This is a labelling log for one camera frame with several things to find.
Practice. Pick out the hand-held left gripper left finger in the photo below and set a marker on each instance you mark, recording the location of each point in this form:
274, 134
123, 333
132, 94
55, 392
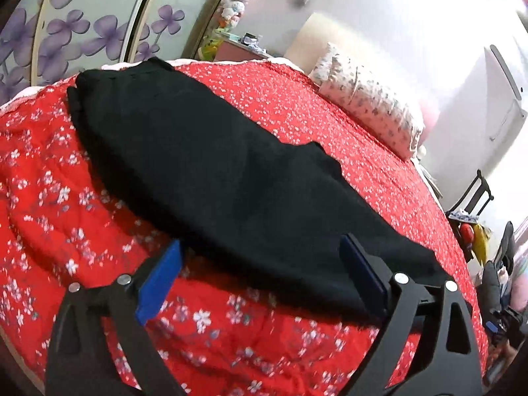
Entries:
159, 280

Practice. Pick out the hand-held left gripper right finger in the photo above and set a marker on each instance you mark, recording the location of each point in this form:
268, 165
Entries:
365, 272

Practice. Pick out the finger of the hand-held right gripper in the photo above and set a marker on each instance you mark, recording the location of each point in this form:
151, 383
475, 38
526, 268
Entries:
492, 326

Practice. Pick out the black pants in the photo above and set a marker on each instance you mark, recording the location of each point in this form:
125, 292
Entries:
214, 165

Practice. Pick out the grey padded chair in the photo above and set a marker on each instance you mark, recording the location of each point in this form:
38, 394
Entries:
493, 284

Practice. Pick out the yellow item on chair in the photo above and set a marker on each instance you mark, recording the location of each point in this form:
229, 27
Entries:
480, 241

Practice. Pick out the red item on chair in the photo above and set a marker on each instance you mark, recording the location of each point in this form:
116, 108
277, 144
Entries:
467, 235

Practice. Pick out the red floral blanket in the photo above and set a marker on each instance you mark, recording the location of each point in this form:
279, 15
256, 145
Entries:
53, 198

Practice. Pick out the black wooden chair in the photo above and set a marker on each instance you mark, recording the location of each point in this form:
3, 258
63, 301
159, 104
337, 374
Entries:
474, 194

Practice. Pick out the white floral pillow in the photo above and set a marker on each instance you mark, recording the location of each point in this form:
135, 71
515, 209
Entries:
371, 99

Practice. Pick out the white air conditioner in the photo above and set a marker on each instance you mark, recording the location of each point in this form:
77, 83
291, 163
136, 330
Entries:
505, 90

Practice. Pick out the cream and pink headboard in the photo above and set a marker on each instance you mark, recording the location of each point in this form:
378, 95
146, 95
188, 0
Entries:
305, 37

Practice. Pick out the pink nightstand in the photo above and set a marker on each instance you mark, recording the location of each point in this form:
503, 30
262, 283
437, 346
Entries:
237, 49

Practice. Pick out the purple flower wardrobe doors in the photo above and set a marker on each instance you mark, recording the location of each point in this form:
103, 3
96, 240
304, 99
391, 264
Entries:
82, 20

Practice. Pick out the column of stuffed toys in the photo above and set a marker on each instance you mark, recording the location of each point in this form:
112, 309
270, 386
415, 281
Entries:
233, 4

